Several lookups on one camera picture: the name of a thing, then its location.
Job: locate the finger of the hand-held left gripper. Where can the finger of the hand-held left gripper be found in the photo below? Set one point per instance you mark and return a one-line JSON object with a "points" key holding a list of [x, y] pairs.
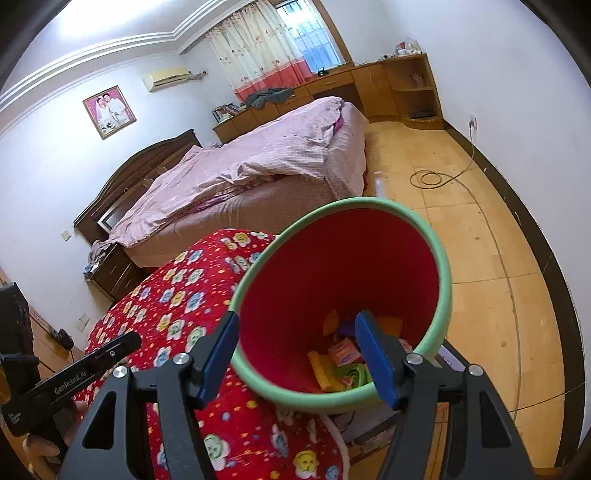
{"points": [[69, 383]]}

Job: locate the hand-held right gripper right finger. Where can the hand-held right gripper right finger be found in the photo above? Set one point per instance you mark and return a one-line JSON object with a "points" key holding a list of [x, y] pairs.
{"points": [[374, 360]]}

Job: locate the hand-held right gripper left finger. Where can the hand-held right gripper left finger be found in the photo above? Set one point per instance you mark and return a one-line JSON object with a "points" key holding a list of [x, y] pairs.
{"points": [[221, 355]]}

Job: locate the green snack packet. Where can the green snack packet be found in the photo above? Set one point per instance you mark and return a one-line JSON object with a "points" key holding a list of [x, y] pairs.
{"points": [[353, 377]]}

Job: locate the purple plastic wrapper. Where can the purple plastic wrapper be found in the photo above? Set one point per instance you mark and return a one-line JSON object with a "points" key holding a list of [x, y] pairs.
{"points": [[347, 331]]}

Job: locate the red bin with green rim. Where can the red bin with green rim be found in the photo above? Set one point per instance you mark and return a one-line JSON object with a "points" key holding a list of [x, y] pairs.
{"points": [[351, 258]]}

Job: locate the person's left hand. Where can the person's left hand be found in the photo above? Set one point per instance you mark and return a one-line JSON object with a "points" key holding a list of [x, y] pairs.
{"points": [[41, 450]]}

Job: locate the black power strip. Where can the black power strip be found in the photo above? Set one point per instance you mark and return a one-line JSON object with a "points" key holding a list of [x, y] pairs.
{"points": [[60, 336]]}

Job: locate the red smiley flower blanket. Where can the red smiley flower blanket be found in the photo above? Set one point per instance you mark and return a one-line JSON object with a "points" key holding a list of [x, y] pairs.
{"points": [[184, 286]]}

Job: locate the crumpled grey clothes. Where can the crumpled grey clothes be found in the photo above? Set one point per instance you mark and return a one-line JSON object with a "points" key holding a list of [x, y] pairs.
{"points": [[98, 254]]}

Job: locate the dark wooden nightstand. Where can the dark wooden nightstand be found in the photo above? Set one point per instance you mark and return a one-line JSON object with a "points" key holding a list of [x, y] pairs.
{"points": [[117, 274]]}

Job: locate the dark wooden bed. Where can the dark wooden bed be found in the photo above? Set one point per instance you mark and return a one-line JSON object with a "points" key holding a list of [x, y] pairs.
{"points": [[138, 166]]}

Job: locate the pink bed with quilt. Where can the pink bed with quilt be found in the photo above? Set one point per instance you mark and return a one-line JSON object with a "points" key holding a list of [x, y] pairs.
{"points": [[258, 157]]}

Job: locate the dark green clothes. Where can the dark green clothes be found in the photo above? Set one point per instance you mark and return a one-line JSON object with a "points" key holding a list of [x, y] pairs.
{"points": [[268, 97]]}

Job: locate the light wooden cabinet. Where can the light wooden cabinet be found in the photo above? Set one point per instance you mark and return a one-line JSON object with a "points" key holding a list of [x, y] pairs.
{"points": [[374, 87]]}

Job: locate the white and red curtain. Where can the white and red curtain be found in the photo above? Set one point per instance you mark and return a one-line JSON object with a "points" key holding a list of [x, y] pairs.
{"points": [[249, 50]]}

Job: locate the small bottles on cabinet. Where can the small bottles on cabinet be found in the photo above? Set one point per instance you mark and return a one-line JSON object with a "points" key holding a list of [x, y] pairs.
{"points": [[408, 47]]}

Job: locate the barred window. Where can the barred window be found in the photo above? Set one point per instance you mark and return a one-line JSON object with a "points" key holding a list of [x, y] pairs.
{"points": [[314, 41]]}

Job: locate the framed wall photo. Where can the framed wall photo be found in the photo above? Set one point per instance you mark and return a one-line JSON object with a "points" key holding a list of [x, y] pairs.
{"points": [[110, 112]]}

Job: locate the white wall socket with plug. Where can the white wall socket with plug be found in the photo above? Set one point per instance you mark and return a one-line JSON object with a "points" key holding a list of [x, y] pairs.
{"points": [[473, 122]]}

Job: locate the wall air conditioner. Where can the wall air conditioner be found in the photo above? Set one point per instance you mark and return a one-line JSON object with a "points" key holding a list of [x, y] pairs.
{"points": [[166, 79]]}

